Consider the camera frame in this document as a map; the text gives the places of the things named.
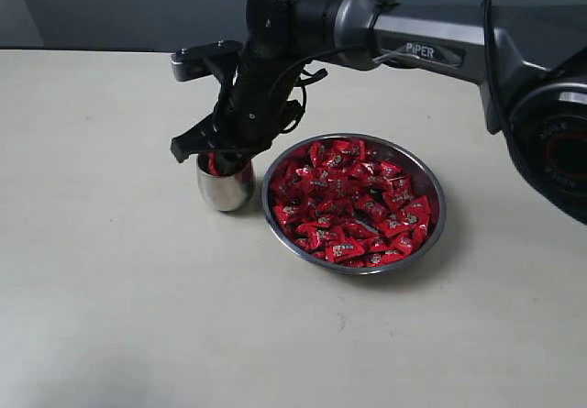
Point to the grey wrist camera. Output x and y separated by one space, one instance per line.
219 59

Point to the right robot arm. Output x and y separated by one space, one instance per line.
529 63

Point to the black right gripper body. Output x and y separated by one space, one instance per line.
247 116

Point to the red wrapped candy bottom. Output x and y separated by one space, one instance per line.
339 252

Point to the red wrapped candy top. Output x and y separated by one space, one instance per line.
350 149

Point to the stainless steel cup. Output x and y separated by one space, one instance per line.
225 193

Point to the stainless steel plate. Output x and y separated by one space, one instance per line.
426 182

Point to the red candy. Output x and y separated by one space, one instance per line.
350 149
286 214
211 165
339 252
417 211

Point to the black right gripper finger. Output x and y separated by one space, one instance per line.
227 163

